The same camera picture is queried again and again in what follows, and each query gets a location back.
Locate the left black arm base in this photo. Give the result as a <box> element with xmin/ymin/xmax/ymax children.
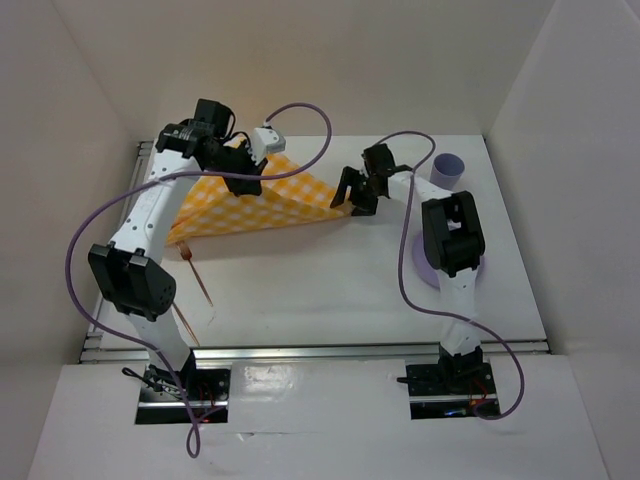
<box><xmin>121</xmin><ymin>367</ymin><xmax>231</xmax><ymax>425</ymax></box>

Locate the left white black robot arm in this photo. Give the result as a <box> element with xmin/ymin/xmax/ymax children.
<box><xmin>88</xmin><ymin>99</ymin><xmax>260</xmax><ymax>399</ymax></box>

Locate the lilac plastic plate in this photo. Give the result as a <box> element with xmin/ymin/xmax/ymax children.
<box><xmin>411</xmin><ymin>233</ymin><xmax>485</xmax><ymax>290</ymax></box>

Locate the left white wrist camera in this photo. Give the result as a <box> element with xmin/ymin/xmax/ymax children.
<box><xmin>249</xmin><ymin>126</ymin><xmax>286</xmax><ymax>163</ymax></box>

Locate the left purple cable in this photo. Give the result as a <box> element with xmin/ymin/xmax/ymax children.
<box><xmin>66</xmin><ymin>102</ymin><xmax>333</xmax><ymax>459</ymax></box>

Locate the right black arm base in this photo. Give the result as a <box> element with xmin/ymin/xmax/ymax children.
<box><xmin>395</xmin><ymin>359</ymin><xmax>501</xmax><ymax>420</ymax></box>

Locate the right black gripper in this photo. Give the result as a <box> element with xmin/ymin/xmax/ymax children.
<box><xmin>330</xmin><ymin>167</ymin><xmax>381</xmax><ymax>217</ymax></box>

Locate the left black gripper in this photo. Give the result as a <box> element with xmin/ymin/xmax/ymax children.
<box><xmin>206</xmin><ymin>140</ymin><xmax>268</xmax><ymax>198</ymax></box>

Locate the copper fork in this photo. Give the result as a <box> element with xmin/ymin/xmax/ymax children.
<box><xmin>176</xmin><ymin>241</ymin><xmax>213</xmax><ymax>306</ymax></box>

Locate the yellow white checkered cloth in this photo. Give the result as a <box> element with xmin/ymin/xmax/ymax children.
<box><xmin>167</xmin><ymin>172</ymin><xmax>353</xmax><ymax>244</ymax></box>

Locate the purple cable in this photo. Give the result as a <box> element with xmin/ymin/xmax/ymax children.
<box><xmin>66</xmin><ymin>102</ymin><xmax>333</xmax><ymax>459</ymax></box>
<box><xmin>367</xmin><ymin>132</ymin><xmax>525</xmax><ymax>421</ymax></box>

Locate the aluminium front rail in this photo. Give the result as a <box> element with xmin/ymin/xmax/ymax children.
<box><xmin>79</xmin><ymin>340</ymin><xmax>549</xmax><ymax>362</ymax></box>

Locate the copper spoon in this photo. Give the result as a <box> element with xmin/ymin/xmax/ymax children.
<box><xmin>172</xmin><ymin>303</ymin><xmax>201</xmax><ymax>347</ymax></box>

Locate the lilac plastic cup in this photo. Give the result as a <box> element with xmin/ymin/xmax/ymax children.
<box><xmin>430</xmin><ymin>153</ymin><xmax>465</xmax><ymax>190</ymax></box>

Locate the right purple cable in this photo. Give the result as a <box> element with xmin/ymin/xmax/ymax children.
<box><xmin>367</xmin><ymin>132</ymin><xmax>525</xmax><ymax>421</ymax></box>

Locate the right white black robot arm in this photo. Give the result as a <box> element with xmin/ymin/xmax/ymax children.
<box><xmin>330</xmin><ymin>143</ymin><xmax>486</xmax><ymax>392</ymax></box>

